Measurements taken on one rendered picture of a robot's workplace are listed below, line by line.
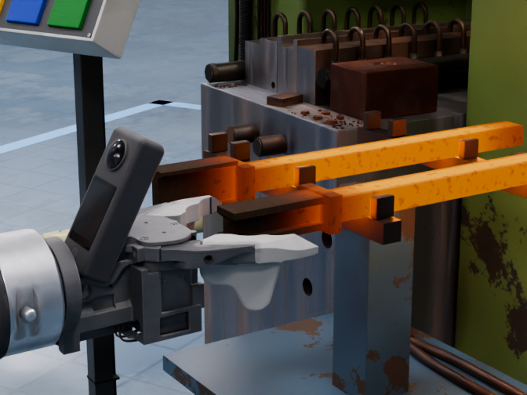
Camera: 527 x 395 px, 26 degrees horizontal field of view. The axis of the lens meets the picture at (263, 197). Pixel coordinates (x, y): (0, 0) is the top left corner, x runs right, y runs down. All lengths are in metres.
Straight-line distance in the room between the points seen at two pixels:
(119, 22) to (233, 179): 0.91
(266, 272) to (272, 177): 0.21
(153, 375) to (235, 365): 1.62
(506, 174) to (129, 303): 0.41
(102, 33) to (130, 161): 1.08
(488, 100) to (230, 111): 0.39
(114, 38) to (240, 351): 0.76
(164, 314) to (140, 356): 2.15
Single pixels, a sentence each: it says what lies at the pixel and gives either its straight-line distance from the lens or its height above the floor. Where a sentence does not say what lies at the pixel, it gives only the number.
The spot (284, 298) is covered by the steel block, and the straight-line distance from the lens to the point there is 1.63.
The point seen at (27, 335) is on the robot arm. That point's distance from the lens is 0.84.
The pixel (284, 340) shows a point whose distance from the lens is 1.38.
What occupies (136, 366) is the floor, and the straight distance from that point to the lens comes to 2.98.
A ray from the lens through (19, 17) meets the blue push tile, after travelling 2.03.
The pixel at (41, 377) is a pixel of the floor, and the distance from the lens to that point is 2.96.
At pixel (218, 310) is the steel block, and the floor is 0.56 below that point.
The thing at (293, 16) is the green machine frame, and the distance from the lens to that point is 1.90.
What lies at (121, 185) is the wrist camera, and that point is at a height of 1.01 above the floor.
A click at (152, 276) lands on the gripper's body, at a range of 0.87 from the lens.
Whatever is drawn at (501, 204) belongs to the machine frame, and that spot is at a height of 0.81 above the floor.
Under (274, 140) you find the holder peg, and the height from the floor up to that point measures 0.88.
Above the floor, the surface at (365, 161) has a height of 0.95.
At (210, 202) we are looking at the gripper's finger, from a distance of 1.00.
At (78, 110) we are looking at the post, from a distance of 2.15.
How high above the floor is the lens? 1.24
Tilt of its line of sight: 16 degrees down
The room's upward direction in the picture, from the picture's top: straight up
